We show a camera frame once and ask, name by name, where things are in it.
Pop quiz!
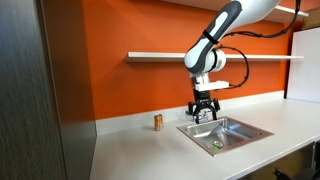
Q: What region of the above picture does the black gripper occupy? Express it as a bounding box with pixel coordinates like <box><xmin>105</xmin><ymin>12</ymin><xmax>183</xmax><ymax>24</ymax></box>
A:
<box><xmin>187</xmin><ymin>89</ymin><xmax>222</xmax><ymax>125</ymax></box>

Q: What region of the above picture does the green granola bar packet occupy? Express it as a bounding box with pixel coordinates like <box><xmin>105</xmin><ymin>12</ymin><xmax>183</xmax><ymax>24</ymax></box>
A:
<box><xmin>211</xmin><ymin>140</ymin><xmax>224</xmax><ymax>150</ymax></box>

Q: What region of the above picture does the chrome sink faucet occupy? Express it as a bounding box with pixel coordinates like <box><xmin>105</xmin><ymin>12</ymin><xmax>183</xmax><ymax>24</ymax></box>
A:
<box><xmin>184</xmin><ymin>105</ymin><xmax>212</xmax><ymax>124</ymax></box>

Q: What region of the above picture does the stainless steel sink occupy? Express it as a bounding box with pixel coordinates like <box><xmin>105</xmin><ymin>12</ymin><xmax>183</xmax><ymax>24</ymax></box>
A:
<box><xmin>176</xmin><ymin>115</ymin><xmax>275</xmax><ymax>158</ymax></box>

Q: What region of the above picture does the small brown bottle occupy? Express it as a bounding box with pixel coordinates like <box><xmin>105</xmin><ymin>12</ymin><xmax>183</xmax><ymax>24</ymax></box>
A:
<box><xmin>153</xmin><ymin>113</ymin><xmax>164</xmax><ymax>132</ymax></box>

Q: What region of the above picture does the brown under-counter cabinet front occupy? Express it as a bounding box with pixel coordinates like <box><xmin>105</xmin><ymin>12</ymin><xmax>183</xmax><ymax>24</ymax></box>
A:
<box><xmin>238</xmin><ymin>142</ymin><xmax>316</xmax><ymax>180</ymax></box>

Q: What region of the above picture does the white upright panel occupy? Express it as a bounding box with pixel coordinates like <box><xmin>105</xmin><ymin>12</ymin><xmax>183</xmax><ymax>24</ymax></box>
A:
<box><xmin>286</xmin><ymin>27</ymin><xmax>320</xmax><ymax>104</ymax></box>

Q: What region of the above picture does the black equipment under counter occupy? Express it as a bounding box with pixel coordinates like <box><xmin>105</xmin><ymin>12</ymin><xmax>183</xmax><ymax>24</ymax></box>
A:
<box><xmin>272</xmin><ymin>139</ymin><xmax>320</xmax><ymax>180</ymax></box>

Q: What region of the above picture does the brown cardboard box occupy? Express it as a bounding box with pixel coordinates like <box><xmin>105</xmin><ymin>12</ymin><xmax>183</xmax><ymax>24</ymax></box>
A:
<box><xmin>301</xmin><ymin>7</ymin><xmax>320</xmax><ymax>31</ymax></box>

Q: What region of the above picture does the dark wood tall cabinet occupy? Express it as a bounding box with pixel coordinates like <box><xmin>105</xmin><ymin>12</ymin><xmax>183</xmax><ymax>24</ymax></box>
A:
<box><xmin>0</xmin><ymin>0</ymin><xmax>98</xmax><ymax>180</ymax></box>

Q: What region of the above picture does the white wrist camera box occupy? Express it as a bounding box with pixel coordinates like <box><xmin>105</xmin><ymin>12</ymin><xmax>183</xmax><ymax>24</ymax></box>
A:
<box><xmin>194</xmin><ymin>80</ymin><xmax>230</xmax><ymax>92</ymax></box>

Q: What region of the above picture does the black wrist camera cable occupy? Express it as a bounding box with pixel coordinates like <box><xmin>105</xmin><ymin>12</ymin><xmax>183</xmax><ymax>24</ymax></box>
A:
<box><xmin>215</xmin><ymin>0</ymin><xmax>303</xmax><ymax>90</ymax></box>

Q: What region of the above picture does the long white wall shelf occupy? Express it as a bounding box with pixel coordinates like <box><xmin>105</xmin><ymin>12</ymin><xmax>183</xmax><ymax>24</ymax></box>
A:
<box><xmin>124</xmin><ymin>51</ymin><xmax>305</xmax><ymax>64</ymax></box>

